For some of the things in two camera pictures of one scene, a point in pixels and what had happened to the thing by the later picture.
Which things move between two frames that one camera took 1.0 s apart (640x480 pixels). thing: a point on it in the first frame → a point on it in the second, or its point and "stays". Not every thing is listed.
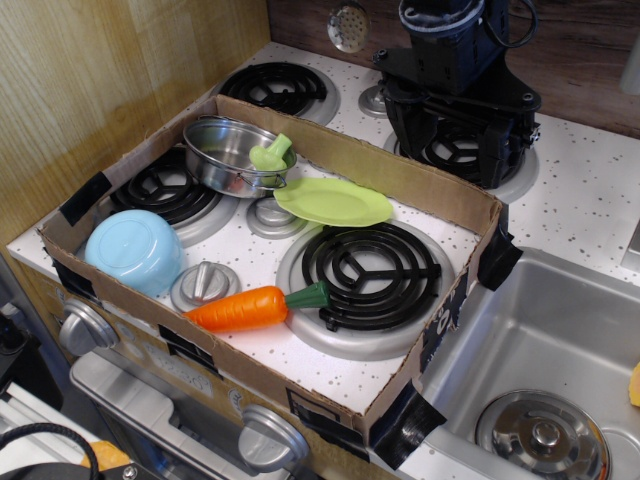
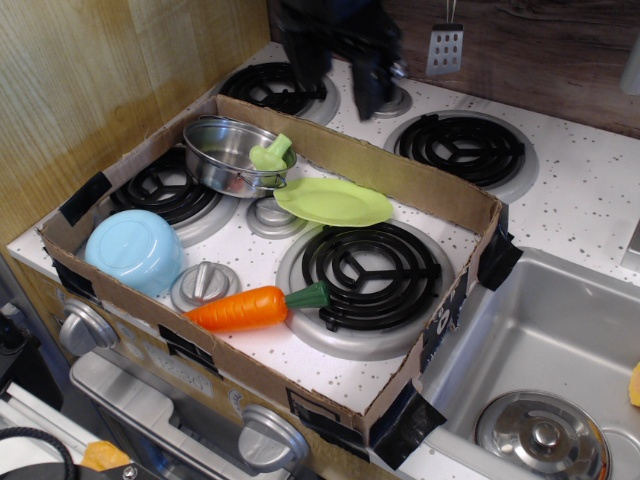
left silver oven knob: (84, 329) stays
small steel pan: (217, 157) stays
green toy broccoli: (271, 158) stays
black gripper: (463, 65) → (313, 38)
